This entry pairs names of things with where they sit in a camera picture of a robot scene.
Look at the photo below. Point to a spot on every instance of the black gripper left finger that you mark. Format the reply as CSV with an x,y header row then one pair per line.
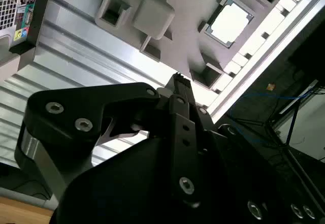
x,y
76,107

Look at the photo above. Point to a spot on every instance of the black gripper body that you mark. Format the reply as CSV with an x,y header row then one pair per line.
x,y
127,196

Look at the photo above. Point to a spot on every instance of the silver square CPU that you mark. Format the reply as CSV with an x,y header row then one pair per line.
x,y
228,22

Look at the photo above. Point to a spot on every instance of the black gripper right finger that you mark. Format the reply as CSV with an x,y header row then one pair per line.
x,y
206,122

